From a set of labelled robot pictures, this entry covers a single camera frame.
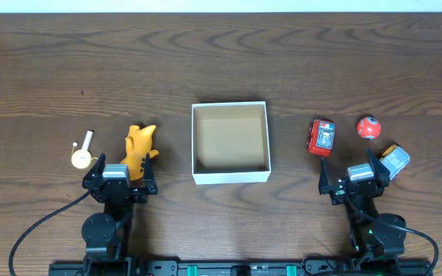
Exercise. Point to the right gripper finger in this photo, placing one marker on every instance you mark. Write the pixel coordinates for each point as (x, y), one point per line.
(323, 183)
(380, 170)

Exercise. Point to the white cardboard box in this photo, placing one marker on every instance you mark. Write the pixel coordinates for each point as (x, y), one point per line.
(230, 143)

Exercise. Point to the white yellow pellet drum toy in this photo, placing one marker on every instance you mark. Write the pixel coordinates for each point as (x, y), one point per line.
(81, 156)

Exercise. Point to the orange rubber toy animal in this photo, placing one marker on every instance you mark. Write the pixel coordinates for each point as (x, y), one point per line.
(139, 144)

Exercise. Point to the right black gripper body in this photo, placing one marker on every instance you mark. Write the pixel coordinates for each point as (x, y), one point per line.
(338, 194)

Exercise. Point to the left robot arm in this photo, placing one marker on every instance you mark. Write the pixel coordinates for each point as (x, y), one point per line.
(106, 233)

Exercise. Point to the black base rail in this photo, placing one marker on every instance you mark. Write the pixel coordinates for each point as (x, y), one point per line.
(313, 265)

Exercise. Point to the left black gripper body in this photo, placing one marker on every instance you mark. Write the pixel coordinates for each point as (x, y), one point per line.
(118, 191)

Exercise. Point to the yellow grey toy dump truck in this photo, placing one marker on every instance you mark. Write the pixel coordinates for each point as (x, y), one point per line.
(394, 158)

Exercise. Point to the orange red toy ball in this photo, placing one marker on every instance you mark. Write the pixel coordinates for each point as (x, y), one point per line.
(368, 128)

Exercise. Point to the red toy fire truck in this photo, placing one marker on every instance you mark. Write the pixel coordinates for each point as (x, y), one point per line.
(321, 137)

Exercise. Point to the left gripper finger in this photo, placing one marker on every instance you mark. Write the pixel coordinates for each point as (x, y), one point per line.
(148, 176)
(96, 170)

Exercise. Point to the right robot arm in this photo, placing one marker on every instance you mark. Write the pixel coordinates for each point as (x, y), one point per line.
(375, 236)

